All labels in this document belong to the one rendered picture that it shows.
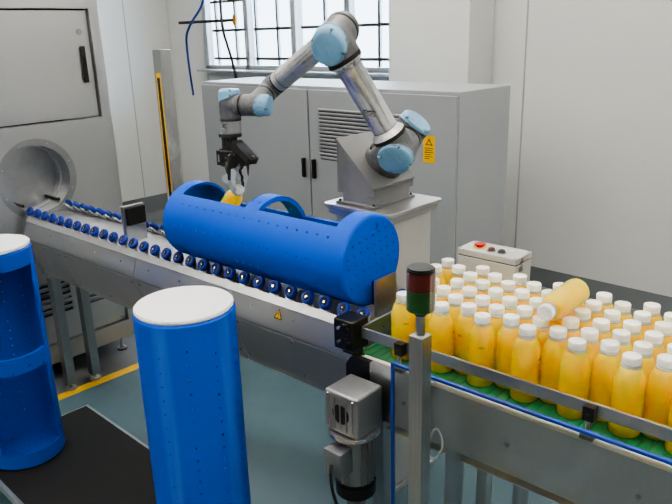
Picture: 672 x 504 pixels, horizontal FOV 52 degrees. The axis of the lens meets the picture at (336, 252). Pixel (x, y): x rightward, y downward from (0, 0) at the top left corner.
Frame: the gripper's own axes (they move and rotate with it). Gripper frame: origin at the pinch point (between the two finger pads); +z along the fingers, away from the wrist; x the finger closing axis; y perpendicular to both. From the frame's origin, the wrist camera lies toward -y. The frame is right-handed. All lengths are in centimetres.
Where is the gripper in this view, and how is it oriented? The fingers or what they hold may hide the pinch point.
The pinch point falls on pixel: (239, 188)
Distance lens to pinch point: 251.6
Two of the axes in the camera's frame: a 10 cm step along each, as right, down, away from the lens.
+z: 0.2, 9.5, 3.1
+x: -6.6, 2.4, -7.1
